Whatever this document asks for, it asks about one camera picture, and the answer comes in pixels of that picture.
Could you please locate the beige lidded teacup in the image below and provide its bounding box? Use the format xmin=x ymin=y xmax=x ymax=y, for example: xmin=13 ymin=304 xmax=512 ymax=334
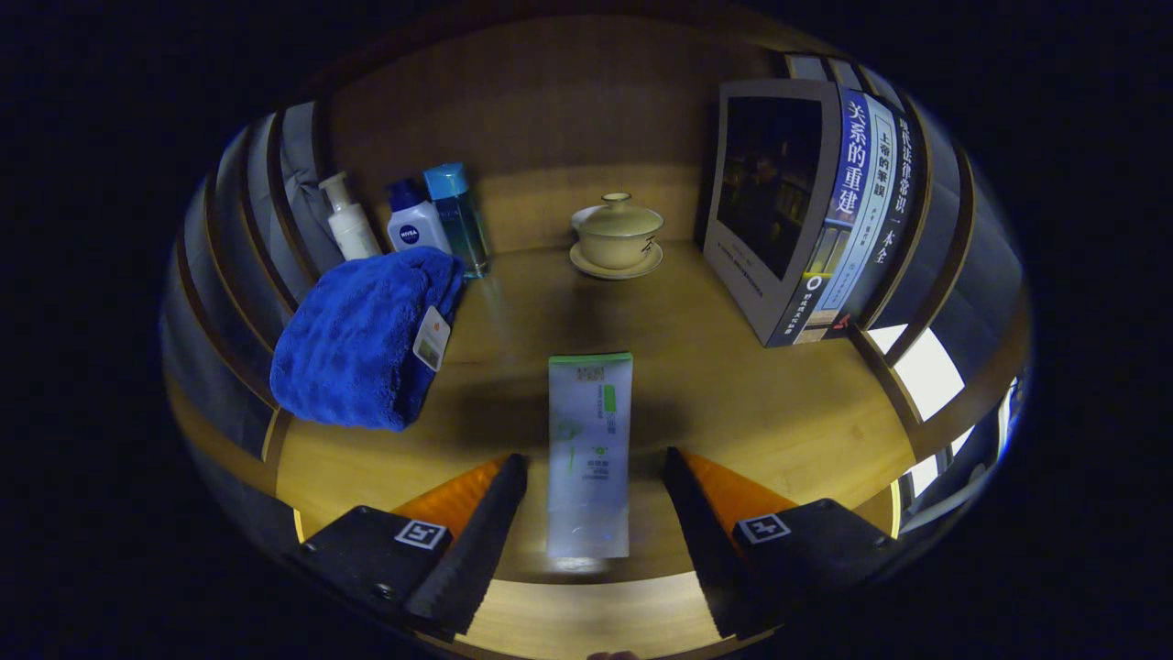
xmin=577 ymin=192 xmax=664 ymax=270

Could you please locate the wooden cabinet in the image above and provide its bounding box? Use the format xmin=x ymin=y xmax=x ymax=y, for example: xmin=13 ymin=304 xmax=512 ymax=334
xmin=165 ymin=14 xmax=1027 ymax=551

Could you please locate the grey book with blue spine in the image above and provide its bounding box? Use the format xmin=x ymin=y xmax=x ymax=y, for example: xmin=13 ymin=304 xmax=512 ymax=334
xmin=703 ymin=78 xmax=867 ymax=348

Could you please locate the white tube with green stripe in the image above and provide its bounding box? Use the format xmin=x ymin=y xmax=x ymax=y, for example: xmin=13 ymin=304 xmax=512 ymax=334
xmin=546 ymin=353 xmax=635 ymax=562

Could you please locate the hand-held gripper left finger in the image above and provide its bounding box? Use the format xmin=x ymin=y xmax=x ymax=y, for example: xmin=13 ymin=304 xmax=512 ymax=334
xmin=293 ymin=452 xmax=530 ymax=643

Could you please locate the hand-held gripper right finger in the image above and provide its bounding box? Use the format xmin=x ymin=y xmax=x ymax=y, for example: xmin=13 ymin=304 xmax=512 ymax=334
xmin=663 ymin=446 xmax=904 ymax=641

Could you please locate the white bottle with blue cap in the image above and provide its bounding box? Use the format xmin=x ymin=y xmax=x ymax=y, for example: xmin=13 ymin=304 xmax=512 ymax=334
xmin=386 ymin=178 xmax=452 ymax=255

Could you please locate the white pump bottle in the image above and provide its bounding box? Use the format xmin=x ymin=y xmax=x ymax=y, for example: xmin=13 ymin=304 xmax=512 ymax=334
xmin=318 ymin=171 xmax=383 ymax=261

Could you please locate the teal bottle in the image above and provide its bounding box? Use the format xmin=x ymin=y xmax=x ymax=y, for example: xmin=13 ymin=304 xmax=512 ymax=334
xmin=422 ymin=162 xmax=491 ymax=279

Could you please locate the wooden countertop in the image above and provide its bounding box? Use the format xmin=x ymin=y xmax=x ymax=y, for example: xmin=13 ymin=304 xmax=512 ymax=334
xmin=275 ymin=240 xmax=917 ymax=588

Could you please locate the beige saucer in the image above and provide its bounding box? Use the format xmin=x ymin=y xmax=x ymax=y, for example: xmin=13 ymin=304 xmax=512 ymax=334
xmin=569 ymin=240 xmax=664 ymax=281

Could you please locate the blue folded towel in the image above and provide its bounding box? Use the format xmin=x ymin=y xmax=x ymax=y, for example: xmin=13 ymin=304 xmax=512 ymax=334
xmin=269 ymin=246 xmax=466 ymax=432

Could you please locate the light blue book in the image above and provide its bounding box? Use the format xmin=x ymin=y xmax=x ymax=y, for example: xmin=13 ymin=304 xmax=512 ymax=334
xmin=793 ymin=92 xmax=904 ymax=345

